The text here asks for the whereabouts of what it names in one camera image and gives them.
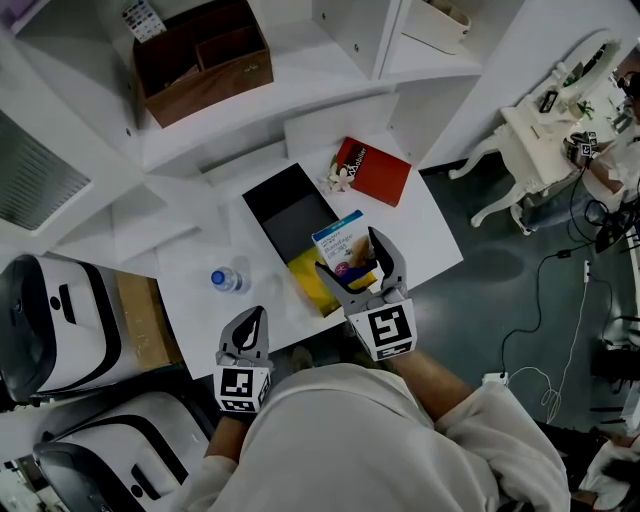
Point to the person's right forearm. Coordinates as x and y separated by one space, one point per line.
430 385

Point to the black stand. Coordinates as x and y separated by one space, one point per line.
617 370

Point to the yellow packet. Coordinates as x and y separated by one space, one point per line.
312 280

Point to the white artificial flower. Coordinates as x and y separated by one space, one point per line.
340 177

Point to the person's white shirt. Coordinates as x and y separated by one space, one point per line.
350 440

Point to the white dressing table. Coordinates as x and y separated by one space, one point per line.
530 150

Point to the red box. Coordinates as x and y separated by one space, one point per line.
377 172

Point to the person's left forearm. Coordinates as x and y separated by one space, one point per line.
227 435

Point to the black box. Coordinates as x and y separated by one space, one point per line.
290 210

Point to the white bin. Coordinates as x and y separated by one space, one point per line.
435 25

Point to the white shelving cabinet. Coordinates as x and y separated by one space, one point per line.
310 90

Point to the white power strip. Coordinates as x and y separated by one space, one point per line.
587 272

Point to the small potted plant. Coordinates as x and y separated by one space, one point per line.
586 110

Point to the colour swatch card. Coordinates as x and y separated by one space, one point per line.
142 20

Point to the blue and white snack box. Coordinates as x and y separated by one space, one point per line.
342 245

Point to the white adapter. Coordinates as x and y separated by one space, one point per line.
495 378

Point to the clear blue-capped water bottle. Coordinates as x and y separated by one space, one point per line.
227 280

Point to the small black photo frame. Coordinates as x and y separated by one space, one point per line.
549 101

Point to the brown wooden box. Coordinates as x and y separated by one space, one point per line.
210 75

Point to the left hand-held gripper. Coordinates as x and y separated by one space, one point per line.
240 387

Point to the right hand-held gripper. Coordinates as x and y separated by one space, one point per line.
387 330

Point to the oval white-framed mirror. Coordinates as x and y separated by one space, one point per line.
590 70

